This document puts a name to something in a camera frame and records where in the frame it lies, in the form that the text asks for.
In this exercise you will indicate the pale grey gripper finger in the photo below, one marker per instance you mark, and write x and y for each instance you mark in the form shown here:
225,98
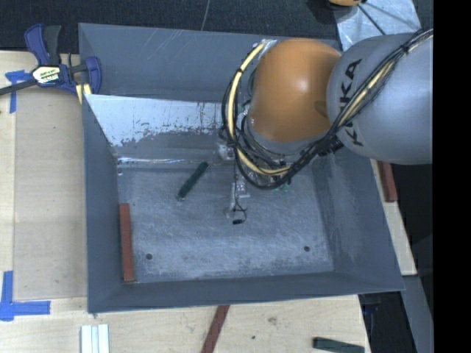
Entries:
231,201
241,188

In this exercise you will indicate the dark green flat block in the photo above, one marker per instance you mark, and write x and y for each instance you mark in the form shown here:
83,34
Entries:
192,181

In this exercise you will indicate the grey metal bin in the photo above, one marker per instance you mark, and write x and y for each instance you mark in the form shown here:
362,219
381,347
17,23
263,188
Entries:
206,241

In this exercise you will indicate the red-brown flat block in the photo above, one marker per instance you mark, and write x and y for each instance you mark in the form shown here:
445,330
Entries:
126,241
388,182
215,329

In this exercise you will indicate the pale wood board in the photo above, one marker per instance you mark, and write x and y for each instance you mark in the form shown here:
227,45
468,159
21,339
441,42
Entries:
48,197

